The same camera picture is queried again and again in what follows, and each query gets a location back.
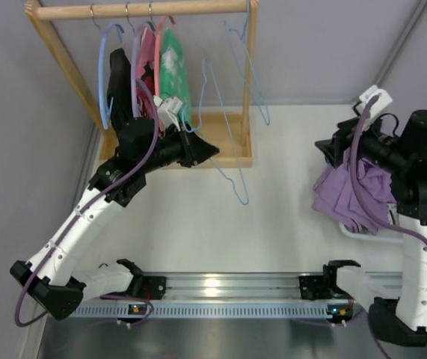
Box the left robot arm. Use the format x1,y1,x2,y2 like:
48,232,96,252
10,117,220,320

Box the white plastic basket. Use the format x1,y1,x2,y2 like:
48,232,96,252
339,203,403,245

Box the blue wire hanger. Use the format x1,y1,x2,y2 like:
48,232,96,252
191,58,252,206
224,1,271,126

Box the green patterned garment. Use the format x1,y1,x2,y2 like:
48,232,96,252
159,28,191,125

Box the black garment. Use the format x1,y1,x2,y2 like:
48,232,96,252
106,48,134,135

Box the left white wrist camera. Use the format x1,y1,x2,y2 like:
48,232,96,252
153,95,183,130

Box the wooden clothes rack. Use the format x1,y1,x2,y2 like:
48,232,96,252
24,1,259,168

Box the salmon pink hanger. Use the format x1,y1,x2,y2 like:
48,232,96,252
153,16,176,96

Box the pink red garment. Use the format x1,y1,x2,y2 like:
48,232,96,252
135,25,156,118

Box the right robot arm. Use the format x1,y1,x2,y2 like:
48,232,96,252
312,110,427,347

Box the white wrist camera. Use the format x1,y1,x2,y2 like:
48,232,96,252
352,85,393,120
153,95,183,130

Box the purple trousers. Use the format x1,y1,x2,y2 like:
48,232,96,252
312,150,396,234

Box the aluminium mounting rail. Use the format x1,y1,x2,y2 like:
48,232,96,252
72,272,382,322

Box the thick light blue hanger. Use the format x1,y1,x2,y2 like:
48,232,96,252
97,22,124,130

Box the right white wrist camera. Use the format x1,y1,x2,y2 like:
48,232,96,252
352,85,393,120

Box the lilac plastic hanger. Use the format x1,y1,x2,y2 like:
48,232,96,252
130,21,155,117

